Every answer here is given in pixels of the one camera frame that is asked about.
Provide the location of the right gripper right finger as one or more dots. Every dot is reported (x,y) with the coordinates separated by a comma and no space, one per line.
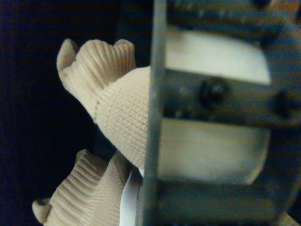
(188,99)

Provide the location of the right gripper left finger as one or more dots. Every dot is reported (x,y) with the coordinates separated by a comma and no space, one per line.
(135,21)

